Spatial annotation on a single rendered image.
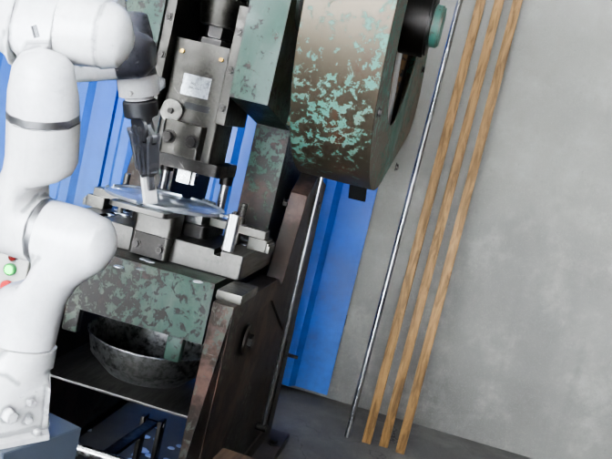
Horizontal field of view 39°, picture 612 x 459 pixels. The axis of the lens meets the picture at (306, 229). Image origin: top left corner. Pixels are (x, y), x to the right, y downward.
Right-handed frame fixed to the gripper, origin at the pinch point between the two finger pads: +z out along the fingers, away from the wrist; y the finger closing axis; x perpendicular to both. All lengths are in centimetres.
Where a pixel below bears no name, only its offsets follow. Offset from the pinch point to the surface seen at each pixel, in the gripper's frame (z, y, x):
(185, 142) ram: -6.7, -9.4, 14.3
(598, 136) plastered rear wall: 20, -19, 180
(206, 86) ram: -18.9, -10.7, 21.7
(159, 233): 12.5, -4.5, 3.4
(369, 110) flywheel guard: -18, 38, 33
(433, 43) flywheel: -27, 21, 65
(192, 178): 4.2, -15.9, 18.5
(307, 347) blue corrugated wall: 98, -77, 90
